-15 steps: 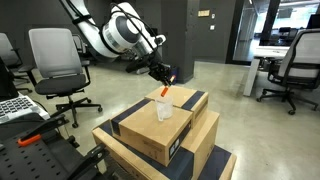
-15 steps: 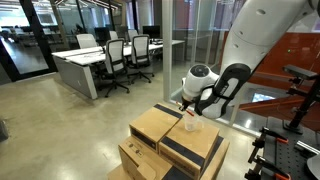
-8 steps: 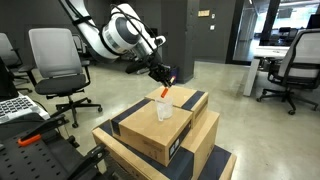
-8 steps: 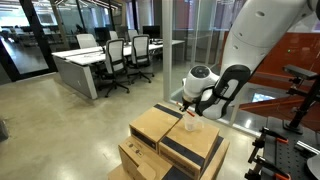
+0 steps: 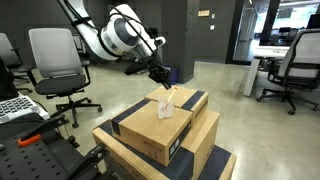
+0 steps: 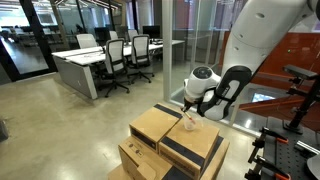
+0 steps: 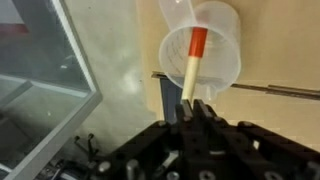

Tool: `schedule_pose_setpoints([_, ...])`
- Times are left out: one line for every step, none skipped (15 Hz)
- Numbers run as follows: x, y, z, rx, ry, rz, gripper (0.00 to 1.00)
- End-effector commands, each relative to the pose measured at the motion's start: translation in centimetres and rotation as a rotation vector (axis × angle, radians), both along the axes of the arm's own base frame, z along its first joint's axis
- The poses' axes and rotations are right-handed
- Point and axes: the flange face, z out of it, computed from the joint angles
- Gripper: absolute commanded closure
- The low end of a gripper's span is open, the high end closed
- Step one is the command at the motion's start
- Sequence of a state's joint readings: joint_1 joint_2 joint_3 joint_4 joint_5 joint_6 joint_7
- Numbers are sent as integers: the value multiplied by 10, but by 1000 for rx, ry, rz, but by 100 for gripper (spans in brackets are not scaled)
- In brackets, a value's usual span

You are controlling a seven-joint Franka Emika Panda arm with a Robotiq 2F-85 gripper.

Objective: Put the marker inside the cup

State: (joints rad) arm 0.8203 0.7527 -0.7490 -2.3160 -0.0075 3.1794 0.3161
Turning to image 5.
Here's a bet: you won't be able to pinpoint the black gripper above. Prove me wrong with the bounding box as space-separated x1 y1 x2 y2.
147 54 174 91

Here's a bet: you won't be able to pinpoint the orange capped white marker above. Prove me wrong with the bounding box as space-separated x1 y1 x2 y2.
162 86 178 113

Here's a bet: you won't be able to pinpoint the clear plastic measuring cup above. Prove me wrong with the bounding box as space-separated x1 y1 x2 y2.
156 95 176 120

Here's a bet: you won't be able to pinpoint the blue recycling bin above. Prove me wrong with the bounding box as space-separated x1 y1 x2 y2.
165 64 179 86

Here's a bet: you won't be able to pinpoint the small cardboard box dark tape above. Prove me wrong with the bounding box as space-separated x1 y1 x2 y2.
144 83 209 129

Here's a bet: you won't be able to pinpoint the grey white office desk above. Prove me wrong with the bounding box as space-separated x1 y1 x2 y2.
154 41 164 66

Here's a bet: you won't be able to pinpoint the small cardboard box printed label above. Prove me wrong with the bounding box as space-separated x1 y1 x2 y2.
110 97 194 168

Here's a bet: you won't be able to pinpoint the large cardboard box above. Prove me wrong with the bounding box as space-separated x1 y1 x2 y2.
91 109 221 180

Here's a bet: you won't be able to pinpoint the flat cardboard box dark tape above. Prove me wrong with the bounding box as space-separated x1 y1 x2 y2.
196 143 238 180

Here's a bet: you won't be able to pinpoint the grey mesh office chair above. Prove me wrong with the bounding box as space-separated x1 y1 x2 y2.
27 27 104 129
71 33 98 68
0 32 34 94

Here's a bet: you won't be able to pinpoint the long white office desk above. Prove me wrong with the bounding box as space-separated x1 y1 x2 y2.
243 45 291 98

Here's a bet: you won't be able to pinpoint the black office chair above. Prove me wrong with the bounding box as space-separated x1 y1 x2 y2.
278 26 299 43

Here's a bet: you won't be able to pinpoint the silver laptop black keys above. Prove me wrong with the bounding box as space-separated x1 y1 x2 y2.
0 56 51 125

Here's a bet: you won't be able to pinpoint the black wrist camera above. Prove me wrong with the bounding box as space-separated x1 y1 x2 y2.
124 60 151 76

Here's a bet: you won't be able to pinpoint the beige wall sign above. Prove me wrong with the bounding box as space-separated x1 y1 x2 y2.
197 9 211 18

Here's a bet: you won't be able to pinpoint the black clamp orange handle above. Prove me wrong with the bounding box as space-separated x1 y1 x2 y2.
16 113 68 148
64 143 111 180

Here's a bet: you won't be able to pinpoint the white mesh black frame chair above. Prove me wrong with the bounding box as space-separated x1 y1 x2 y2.
255 28 320 116

